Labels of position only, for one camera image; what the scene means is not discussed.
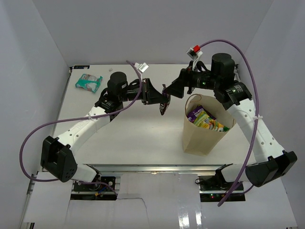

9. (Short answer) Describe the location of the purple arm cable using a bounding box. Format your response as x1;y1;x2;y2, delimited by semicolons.
217;39;259;207
19;60;146;195

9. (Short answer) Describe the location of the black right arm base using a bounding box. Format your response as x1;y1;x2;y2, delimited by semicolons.
195;176;245;202

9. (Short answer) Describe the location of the green Fox's candy bag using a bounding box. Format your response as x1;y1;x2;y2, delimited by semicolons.
193;111;230;132

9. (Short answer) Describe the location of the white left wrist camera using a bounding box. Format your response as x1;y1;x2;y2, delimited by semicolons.
134;62;149;73

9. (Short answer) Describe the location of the teal tissue packet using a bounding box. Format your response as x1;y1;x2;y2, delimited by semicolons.
75;73;103;93

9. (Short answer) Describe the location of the purple Fox's candy bag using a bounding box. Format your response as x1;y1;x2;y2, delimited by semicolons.
186;105;205;122

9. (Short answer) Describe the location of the brown M&M's packet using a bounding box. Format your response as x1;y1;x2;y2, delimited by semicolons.
159;84;171;115

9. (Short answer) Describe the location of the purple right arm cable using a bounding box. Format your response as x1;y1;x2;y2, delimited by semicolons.
217;39;259;207

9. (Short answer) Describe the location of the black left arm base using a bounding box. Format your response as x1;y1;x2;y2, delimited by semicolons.
72;177;116;192

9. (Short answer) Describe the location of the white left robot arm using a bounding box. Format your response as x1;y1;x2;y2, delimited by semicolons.
41;72;169;190

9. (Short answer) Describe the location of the dark blue logo sticker left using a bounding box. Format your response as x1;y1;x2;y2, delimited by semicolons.
73;65;90;70

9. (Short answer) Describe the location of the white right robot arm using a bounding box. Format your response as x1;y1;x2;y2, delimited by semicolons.
167;53;297;187

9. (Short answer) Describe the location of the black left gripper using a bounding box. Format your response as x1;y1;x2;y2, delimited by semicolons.
119;78;168;105

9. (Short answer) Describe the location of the brown paper bag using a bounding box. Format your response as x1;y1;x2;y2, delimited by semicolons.
183;94;236;156

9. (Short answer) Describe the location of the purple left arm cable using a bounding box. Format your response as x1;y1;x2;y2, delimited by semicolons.
19;60;146;195

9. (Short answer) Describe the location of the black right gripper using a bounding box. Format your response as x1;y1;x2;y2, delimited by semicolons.
163;61;220;98

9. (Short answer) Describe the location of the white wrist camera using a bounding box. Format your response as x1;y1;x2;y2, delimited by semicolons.
187;45;203;71
134;62;149;73

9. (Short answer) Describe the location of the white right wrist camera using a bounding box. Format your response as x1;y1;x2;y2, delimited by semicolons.
187;45;203;71

